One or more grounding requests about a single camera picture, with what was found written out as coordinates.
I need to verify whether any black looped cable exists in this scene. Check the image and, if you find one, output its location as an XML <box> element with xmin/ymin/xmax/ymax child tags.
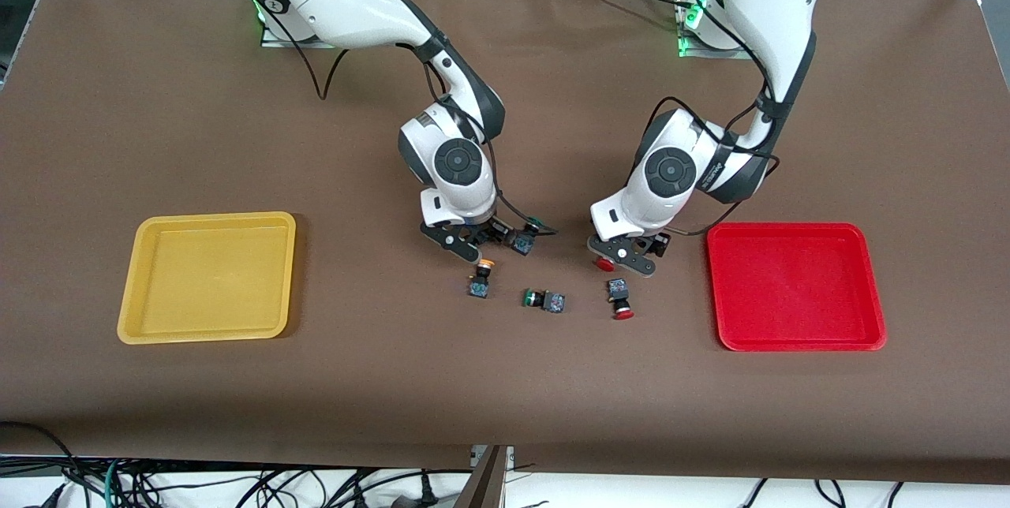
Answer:
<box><xmin>0</xmin><ymin>420</ymin><xmax>95</xmax><ymax>508</ymax></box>

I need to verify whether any green cable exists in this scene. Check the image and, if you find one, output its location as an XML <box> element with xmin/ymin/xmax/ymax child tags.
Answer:
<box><xmin>104</xmin><ymin>459</ymin><xmax>129</xmax><ymax>508</ymax></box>

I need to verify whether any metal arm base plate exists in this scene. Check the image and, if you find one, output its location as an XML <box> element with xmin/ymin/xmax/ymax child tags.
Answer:
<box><xmin>260</xmin><ymin>23</ymin><xmax>332</xmax><ymax>48</ymax></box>
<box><xmin>677</xmin><ymin>31</ymin><xmax>754</xmax><ymax>61</ymax></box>

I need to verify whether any red plastic tray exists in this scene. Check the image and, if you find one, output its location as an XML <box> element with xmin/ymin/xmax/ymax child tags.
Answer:
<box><xmin>705</xmin><ymin>222</ymin><xmax>888</xmax><ymax>353</ymax></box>

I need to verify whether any yellow plastic tray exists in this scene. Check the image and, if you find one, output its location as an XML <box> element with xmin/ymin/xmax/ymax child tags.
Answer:
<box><xmin>117</xmin><ymin>211</ymin><xmax>297</xmax><ymax>346</ymax></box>

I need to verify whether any green push button switch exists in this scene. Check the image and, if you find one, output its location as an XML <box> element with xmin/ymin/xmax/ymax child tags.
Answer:
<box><xmin>520</xmin><ymin>287</ymin><xmax>567</xmax><ymax>315</ymax></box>
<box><xmin>511</xmin><ymin>216</ymin><xmax>551</xmax><ymax>257</ymax></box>

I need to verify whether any yellow push button switch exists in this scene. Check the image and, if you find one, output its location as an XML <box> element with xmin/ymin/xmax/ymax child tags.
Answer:
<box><xmin>467</xmin><ymin>258</ymin><xmax>496</xmax><ymax>301</ymax></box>

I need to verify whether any brown wooden beam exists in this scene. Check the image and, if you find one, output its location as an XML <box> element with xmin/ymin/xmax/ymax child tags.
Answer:
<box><xmin>456</xmin><ymin>445</ymin><xmax>510</xmax><ymax>508</ymax></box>

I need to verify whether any brown table cover sheet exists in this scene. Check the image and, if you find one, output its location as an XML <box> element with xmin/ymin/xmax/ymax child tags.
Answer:
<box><xmin>0</xmin><ymin>0</ymin><xmax>1010</xmax><ymax>485</ymax></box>

